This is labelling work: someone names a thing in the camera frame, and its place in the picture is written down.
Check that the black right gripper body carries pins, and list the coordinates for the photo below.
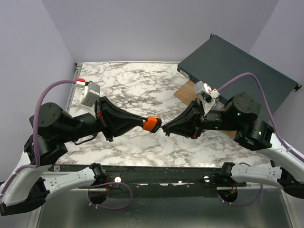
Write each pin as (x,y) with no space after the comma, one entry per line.
(204,122)

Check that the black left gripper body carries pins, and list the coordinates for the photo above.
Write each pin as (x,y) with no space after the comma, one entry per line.
(98,108)

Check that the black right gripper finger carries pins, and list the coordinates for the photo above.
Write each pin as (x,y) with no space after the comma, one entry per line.
(187,130)
(186,117)

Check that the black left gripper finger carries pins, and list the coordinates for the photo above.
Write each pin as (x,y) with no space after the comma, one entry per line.
(120,126)
(110,110)

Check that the orange black padlock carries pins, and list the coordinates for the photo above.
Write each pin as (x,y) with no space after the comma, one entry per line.
(152,124)

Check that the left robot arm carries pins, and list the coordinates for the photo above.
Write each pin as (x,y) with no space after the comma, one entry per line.
(26,190)

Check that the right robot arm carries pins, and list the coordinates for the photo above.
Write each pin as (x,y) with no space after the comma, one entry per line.
(240,114)

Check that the wooden board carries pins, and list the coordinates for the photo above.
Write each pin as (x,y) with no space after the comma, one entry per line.
(186,94)

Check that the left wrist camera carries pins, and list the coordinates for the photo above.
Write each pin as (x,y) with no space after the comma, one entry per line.
(89,96)

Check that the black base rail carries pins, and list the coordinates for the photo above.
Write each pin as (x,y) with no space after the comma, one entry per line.
(164,182)

